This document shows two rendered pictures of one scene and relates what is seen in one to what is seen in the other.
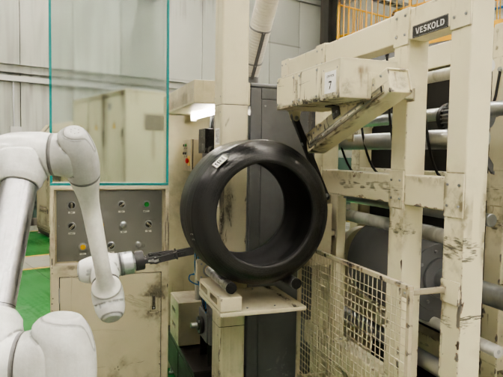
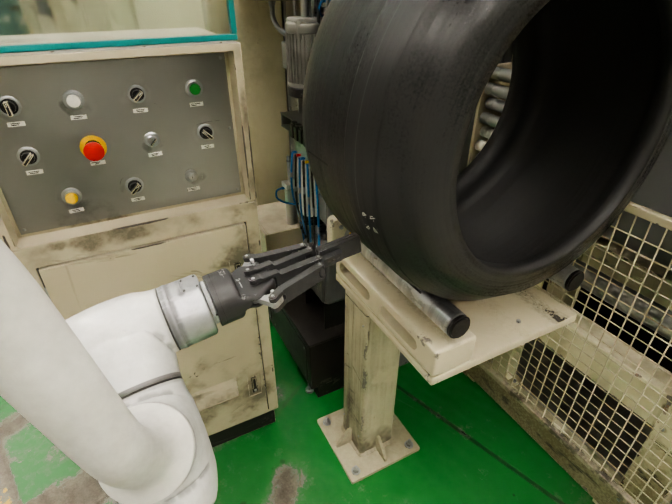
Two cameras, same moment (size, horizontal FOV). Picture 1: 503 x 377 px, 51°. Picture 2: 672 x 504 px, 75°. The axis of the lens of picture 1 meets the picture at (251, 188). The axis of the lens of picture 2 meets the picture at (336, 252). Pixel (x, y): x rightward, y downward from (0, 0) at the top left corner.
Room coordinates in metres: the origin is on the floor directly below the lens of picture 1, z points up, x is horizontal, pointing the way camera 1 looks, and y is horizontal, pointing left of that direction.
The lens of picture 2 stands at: (1.53, 0.35, 1.38)
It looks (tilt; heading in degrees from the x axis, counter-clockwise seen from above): 32 degrees down; 352
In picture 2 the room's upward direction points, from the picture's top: straight up
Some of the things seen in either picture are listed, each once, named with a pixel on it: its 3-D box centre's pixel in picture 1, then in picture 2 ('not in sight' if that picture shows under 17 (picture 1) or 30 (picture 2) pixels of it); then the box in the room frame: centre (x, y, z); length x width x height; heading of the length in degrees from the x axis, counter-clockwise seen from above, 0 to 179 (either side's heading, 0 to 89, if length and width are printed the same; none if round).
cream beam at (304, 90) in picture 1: (329, 88); not in sight; (2.23, -0.32, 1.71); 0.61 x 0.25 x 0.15; 19
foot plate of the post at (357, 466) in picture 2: not in sight; (367, 431); (2.48, 0.10, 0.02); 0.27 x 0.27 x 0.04; 19
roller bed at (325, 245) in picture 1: (308, 232); (521, 129); (2.58, -0.29, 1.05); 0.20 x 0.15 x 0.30; 19
